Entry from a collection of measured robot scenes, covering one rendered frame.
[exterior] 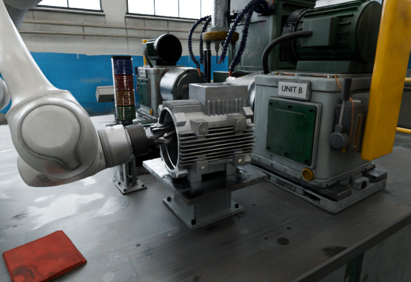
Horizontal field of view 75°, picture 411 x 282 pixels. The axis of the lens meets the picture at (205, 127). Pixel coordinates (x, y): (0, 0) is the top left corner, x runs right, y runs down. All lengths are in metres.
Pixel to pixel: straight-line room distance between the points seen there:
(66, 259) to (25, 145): 0.32
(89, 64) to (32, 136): 6.37
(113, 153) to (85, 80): 6.18
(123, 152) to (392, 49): 0.68
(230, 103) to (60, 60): 6.17
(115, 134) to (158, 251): 0.27
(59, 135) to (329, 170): 0.68
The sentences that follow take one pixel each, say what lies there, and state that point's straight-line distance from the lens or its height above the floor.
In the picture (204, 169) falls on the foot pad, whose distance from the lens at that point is 0.62.
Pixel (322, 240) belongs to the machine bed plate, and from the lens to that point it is 0.73.
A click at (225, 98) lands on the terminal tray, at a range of 0.65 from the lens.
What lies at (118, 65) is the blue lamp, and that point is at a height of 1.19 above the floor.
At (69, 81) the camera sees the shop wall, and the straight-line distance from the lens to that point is 6.73.
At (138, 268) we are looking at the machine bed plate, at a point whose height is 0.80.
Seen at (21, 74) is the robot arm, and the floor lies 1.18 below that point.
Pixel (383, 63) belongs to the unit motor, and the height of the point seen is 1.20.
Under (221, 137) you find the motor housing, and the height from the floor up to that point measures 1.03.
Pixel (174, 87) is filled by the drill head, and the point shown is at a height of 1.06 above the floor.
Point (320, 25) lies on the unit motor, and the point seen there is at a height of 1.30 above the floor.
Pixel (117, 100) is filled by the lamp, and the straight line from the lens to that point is 0.84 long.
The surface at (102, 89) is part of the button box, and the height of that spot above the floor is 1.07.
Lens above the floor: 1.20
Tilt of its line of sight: 14 degrees down
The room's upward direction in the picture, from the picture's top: straight up
